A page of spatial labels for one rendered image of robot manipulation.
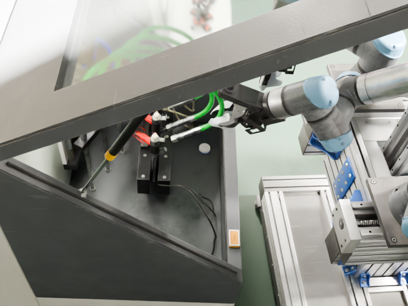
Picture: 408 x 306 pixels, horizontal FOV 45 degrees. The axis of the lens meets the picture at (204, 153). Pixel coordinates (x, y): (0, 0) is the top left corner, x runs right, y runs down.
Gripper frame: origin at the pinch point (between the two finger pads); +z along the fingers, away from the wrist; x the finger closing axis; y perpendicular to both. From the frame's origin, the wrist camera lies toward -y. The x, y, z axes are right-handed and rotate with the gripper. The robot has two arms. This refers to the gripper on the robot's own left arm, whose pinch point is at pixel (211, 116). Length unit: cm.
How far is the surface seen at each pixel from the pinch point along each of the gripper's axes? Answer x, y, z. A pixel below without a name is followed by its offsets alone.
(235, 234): -24.2, 24.4, 5.8
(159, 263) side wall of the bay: -39.8, 2.7, 8.3
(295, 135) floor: 79, 127, 76
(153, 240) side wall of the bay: -37.3, -6.2, 1.3
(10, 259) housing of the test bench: -48, -24, 33
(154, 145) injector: -7.5, -3.2, 17.5
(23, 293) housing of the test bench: -53, -9, 49
